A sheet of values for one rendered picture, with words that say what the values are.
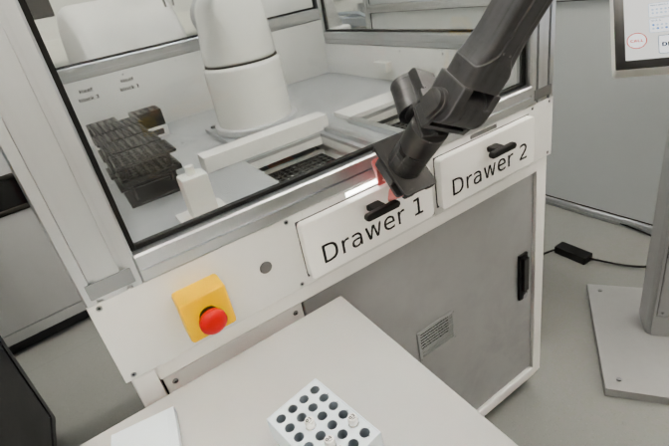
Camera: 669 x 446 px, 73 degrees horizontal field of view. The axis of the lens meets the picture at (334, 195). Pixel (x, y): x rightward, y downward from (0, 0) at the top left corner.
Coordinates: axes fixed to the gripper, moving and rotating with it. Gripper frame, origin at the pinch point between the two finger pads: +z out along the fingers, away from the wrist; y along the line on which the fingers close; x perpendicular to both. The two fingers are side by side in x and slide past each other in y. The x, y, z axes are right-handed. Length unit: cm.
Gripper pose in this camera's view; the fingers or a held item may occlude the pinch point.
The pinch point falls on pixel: (387, 189)
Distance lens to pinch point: 82.4
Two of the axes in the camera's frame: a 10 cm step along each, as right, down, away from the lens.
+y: -4.9, -8.1, 3.1
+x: -8.5, 3.6, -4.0
